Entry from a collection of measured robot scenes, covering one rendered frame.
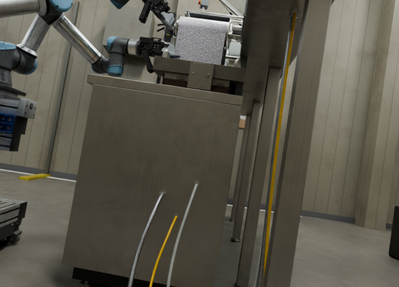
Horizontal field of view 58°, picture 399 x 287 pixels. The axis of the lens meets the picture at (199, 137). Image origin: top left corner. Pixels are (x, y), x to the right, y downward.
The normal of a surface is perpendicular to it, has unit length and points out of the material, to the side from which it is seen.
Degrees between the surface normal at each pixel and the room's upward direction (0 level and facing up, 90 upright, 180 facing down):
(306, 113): 90
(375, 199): 90
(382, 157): 90
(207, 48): 90
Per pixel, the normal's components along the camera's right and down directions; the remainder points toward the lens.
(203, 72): -0.07, -0.06
